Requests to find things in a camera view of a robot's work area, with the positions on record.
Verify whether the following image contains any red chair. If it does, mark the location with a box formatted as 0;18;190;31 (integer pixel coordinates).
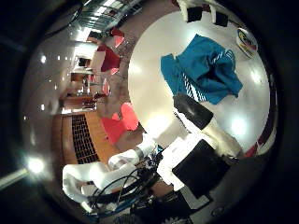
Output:
96;44;122;75
109;27;126;49
100;102;140;145

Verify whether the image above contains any wooden cabinet with dark grille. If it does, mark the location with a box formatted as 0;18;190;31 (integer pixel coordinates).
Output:
50;110;121;166

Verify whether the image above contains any wooden counter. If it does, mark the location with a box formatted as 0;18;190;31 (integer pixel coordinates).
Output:
59;92;96;110

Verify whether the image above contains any black cable bundle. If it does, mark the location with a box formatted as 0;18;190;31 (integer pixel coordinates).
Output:
88;152;164;220

